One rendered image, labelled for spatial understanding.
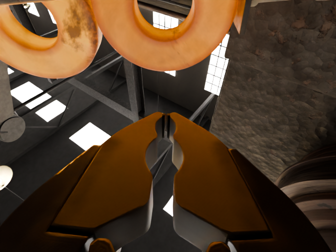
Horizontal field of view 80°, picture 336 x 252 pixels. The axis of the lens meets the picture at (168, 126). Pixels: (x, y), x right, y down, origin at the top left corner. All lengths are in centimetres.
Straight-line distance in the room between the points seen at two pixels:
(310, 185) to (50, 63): 52
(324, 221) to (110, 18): 52
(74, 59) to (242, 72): 41
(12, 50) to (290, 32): 43
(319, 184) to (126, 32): 45
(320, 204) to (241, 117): 29
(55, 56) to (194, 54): 18
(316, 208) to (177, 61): 43
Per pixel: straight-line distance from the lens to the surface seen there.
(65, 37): 29
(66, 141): 955
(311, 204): 55
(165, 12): 748
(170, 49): 26
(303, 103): 58
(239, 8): 25
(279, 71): 48
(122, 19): 25
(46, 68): 32
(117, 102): 660
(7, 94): 284
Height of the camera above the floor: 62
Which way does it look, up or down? 49 degrees up
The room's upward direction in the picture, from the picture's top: 178 degrees counter-clockwise
